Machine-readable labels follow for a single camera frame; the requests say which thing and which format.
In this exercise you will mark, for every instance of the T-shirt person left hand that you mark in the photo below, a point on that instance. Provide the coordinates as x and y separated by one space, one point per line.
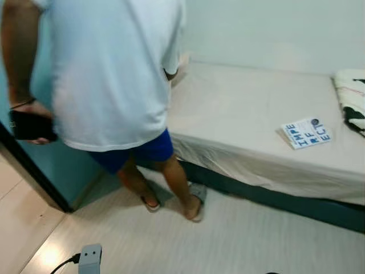
34 107

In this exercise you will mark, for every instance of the black smartphone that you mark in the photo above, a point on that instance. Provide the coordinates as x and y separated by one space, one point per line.
31 127

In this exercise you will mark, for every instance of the white book blue letters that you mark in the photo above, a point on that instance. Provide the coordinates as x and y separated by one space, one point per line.
305 134

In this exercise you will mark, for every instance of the cream cartoon print quilt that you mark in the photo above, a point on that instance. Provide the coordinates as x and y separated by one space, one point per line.
351 91

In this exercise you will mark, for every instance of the person in white T-shirt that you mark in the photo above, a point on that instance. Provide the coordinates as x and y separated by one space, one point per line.
108 68

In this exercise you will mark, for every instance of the cream sheeted mattress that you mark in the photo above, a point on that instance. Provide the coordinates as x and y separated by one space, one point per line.
245 108

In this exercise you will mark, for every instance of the grey slipper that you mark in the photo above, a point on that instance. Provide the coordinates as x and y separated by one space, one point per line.
199 191
151 204

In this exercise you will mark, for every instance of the black door frame strip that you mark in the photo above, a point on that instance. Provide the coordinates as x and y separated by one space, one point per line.
34 168

